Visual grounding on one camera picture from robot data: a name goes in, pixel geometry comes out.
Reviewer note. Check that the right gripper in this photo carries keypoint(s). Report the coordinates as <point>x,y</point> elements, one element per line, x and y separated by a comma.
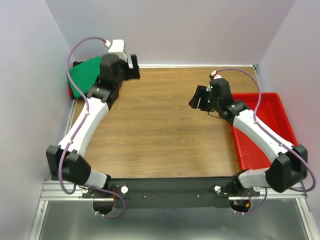
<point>201,92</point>

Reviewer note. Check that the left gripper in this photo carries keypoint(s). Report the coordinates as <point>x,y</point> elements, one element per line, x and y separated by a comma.
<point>129,73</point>

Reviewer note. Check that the green t shirt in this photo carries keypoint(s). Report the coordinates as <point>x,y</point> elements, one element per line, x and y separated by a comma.
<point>85,75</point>

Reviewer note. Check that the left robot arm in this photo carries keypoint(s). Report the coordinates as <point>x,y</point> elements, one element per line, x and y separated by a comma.
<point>66,160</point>

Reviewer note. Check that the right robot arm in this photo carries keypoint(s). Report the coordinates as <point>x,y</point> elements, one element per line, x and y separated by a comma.
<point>288,161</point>

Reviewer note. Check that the folded black t shirt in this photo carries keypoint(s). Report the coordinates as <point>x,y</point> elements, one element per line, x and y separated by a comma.
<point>76,63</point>

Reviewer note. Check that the folded red t shirt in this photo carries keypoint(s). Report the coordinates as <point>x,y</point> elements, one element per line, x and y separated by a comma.
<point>70,93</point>

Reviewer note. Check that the red plastic bin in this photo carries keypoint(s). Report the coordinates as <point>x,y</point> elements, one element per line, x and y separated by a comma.
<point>273,114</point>

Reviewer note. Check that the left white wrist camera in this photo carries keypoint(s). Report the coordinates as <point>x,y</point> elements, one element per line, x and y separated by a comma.
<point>118,48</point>

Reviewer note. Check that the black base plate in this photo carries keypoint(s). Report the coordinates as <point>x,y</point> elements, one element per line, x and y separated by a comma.
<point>169,193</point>

